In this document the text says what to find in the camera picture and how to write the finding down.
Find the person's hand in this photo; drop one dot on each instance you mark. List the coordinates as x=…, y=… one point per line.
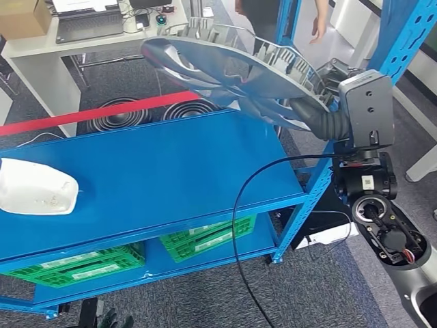
x=319, y=29

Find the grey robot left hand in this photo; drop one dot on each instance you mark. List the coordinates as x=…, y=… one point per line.
x=112, y=321

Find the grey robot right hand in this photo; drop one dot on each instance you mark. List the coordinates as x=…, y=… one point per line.
x=306, y=115

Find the silver plastic hubcap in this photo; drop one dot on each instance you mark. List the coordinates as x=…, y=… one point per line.
x=222, y=68

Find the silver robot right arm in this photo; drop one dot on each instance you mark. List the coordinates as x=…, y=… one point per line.
x=368, y=183

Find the person's forearm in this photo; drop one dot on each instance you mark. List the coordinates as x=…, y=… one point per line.
x=322, y=9

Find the blue metal shelf rack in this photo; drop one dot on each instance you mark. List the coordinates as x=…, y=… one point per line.
x=153, y=172

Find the green plastic folding crate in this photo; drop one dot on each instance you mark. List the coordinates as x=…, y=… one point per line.
x=78, y=267
x=204, y=240

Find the person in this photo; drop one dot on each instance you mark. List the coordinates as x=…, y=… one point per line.
x=263, y=13

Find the black and white box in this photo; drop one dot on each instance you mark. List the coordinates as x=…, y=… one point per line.
x=321, y=217

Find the white paper sheet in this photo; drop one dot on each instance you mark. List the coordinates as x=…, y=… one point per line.
x=208, y=12

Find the white plastic mirror cover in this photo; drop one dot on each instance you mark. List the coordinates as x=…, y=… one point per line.
x=34, y=188

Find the red floor tape strip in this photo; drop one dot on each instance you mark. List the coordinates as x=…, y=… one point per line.
x=102, y=113

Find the dark computer mouse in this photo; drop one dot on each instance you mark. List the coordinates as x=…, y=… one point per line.
x=161, y=19

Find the black rectangular device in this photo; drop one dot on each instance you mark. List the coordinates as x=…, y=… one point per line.
x=150, y=3

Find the black smartphone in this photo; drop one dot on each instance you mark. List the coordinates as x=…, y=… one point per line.
x=142, y=20

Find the grey open laptop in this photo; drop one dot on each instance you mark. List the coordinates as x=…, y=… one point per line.
x=88, y=27

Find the brown cardboard box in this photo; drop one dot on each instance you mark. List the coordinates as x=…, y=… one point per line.
x=20, y=18

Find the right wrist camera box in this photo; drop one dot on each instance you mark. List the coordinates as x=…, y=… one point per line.
x=367, y=108

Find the chrome metal frame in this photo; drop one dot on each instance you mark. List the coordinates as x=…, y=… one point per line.
x=112, y=60

